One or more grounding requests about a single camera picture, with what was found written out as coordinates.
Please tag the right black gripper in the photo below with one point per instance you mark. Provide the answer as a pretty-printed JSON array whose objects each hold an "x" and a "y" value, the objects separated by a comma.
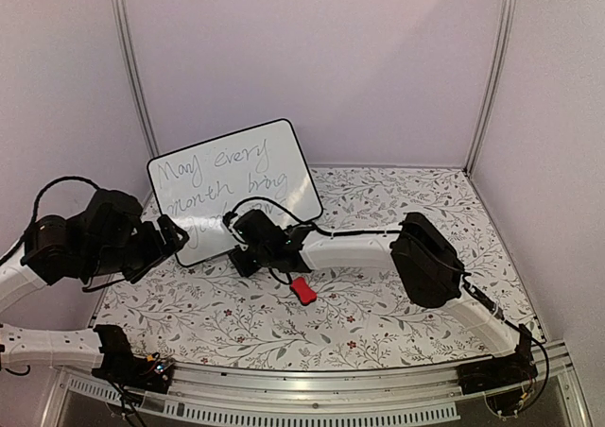
[{"x": 244, "y": 268}]

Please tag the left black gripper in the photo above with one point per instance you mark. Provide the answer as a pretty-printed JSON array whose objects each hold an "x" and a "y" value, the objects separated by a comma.
[{"x": 155, "y": 247}]

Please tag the red whiteboard eraser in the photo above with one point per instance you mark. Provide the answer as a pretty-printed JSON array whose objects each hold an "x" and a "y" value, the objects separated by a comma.
[{"x": 303, "y": 292}]

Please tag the white whiteboard with black frame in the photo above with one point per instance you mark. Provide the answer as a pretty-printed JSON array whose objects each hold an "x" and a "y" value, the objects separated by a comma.
[{"x": 258, "y": 167}]

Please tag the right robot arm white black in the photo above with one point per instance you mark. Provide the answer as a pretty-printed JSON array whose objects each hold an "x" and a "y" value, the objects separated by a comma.
[{"x": 428, "y": 266}]

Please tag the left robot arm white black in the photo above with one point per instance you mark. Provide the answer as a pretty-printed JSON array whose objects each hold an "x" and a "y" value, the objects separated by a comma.
[{"x": 109, "y": 237}]

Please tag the floral patterned table mat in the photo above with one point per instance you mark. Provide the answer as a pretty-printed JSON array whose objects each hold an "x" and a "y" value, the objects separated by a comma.
[{"x": 362, "y": 318}]

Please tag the front aluminium rail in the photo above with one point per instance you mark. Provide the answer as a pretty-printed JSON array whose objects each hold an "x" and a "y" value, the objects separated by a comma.
[{"x": 399, "y": 396}]

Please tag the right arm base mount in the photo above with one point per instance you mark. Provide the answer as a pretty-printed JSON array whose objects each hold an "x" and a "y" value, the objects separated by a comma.
[{"x": 494, "y": 373}]

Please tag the left aluminium frame post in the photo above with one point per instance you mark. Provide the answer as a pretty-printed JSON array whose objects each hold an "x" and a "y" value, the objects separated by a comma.
[{"x": 122, "y": 23}]

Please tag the aluminium frame post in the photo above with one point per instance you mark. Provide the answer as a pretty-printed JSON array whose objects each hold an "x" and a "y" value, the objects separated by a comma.
[
  {"x": 122, "y": 23},
  {"x": 505, "y": 23}
]

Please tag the right aluminium frame post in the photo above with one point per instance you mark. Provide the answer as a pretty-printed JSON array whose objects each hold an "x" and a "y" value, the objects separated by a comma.
[{"x": 505, "y": 23}]

